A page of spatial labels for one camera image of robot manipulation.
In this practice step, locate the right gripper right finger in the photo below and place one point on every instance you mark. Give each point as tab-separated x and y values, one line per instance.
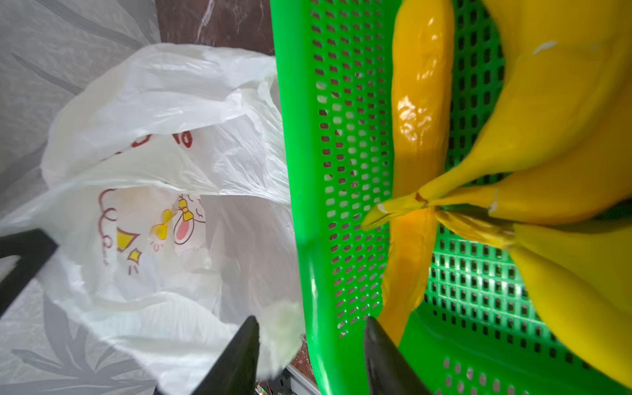
387	370

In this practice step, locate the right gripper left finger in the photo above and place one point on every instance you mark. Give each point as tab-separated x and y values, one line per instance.
235	370

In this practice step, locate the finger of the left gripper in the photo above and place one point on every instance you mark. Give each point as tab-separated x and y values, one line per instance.
33	248

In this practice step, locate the orange-yellow single banana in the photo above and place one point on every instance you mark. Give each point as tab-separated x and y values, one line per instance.
423	57

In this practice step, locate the green perforated plastic basket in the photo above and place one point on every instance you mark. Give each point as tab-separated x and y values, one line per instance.
476	332

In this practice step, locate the white printed plastic bag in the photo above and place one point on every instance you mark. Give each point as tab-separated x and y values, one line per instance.
168	199

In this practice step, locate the yellow banana bunch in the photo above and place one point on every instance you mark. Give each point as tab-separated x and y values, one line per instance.
563	61

